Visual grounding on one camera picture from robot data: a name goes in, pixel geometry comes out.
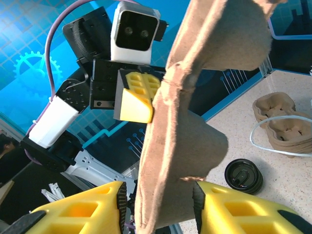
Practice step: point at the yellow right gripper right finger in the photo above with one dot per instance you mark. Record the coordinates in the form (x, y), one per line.
(239, 214)

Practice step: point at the person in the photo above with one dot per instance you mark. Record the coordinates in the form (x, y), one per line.
(7, 148)

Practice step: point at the black cup lid stack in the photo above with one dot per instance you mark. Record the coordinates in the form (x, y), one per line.
(243, 175)

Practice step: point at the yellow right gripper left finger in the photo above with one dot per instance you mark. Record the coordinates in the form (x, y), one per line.
(80, 214)

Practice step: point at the aluminium left corner post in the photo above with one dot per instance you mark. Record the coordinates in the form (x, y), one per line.
(265, 67)

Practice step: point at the green printed paper bag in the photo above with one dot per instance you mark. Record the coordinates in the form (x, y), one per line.
(251, 136)

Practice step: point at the brown pulp cup carrier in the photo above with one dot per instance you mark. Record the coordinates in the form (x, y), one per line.
(175, 146)

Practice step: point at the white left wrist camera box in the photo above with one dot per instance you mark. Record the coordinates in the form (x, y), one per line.
(134, 31)

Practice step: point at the brown pulp carrier stack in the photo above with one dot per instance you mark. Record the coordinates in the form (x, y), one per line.
(287, 136)

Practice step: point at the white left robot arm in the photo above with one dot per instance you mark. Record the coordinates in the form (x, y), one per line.
(53, 122)

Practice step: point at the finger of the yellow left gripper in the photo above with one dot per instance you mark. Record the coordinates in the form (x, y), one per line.
(153, 85)
(134, 107)

